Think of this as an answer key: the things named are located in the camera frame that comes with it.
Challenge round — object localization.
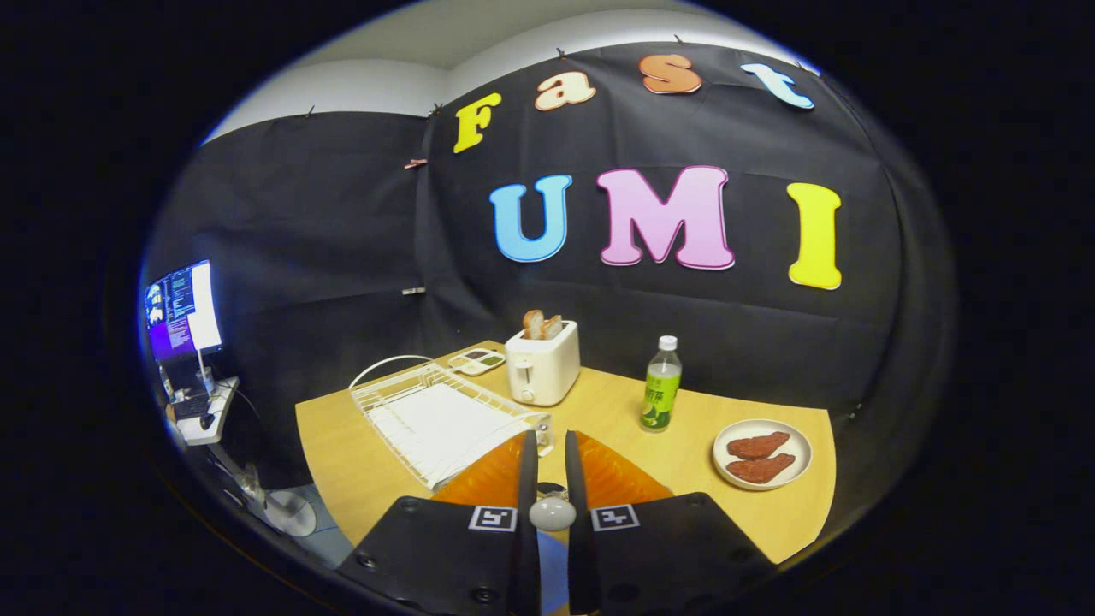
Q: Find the black backdrop cloth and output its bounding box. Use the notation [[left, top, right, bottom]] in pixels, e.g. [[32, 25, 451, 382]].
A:
[[141, 38, 955, 548]]

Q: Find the blue plate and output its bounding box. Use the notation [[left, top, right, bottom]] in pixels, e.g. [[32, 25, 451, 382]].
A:
[[537, 530, 571, 615]]

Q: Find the reddish meat piece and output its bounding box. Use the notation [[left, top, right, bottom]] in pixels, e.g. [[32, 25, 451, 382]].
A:
[[725, 453, 796, 484], [727, 431, 790, 460]]

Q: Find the white round base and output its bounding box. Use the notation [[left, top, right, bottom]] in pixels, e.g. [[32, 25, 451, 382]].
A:
[[261, 489, 318, 538]]

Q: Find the metal spoon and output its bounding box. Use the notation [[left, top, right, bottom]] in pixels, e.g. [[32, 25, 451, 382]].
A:
[[528, 482, 578, 533]]

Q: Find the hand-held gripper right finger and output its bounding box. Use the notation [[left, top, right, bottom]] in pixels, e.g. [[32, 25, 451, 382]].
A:
[[565, 429, 775, 616]]

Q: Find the white wire dish rack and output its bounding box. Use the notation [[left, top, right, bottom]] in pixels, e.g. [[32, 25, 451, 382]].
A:
[[349, 354, 555, 491]]

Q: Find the white toaster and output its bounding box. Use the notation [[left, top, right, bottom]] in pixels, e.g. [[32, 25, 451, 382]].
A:
[[505, 320, 581, 406]]

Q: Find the divided white seasoning tray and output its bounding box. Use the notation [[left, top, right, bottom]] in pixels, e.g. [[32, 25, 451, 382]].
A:
[[447, 347, 506, 377]]

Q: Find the lit computer monitor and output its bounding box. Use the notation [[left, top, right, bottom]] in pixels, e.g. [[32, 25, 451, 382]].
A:
[[144, 259, 223, 360]]

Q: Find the green label drink bottle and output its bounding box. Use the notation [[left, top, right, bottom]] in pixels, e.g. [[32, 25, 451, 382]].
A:
[[640, 335, 683, 433]]

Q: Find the small white plate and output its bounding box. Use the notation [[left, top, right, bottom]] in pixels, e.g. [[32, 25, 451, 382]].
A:
[[712, 418, 814, 491]]

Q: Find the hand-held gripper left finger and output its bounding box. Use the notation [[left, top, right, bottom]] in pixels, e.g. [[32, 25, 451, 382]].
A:
[[335, 429, 542, 616]]

